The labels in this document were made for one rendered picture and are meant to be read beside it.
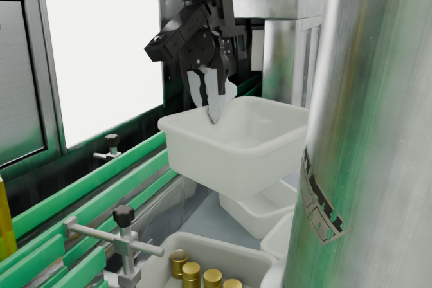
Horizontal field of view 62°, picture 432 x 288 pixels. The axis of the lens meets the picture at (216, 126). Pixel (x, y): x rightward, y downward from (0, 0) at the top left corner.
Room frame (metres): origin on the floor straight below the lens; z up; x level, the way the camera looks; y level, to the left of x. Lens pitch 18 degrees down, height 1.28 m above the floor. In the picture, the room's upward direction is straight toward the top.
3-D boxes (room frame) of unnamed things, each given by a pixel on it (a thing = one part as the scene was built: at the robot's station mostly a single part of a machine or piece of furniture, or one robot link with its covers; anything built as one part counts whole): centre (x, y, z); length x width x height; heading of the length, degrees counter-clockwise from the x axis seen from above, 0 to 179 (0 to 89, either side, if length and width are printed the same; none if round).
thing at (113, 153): (0.74, 0.25, 0.94); 0.07 x 0.04 x 0.13; 68
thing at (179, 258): (0.59, 0.07, 0.79); 0.04 x 0.04 x 0.04
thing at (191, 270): (0.55, 0.05, 0.79); 0.04 x 0.04 x 0.04
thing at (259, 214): (0.84, -0.11, 0.78); 0.22 x 0.17 x 0.09; 28
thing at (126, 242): (0.45, 0.15, 0.95); 0.17 x 0.03 x 0.12; 68
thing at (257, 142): (0.51, -0.04, 1.08); 0.22 x 0.17 x 0.09; 137
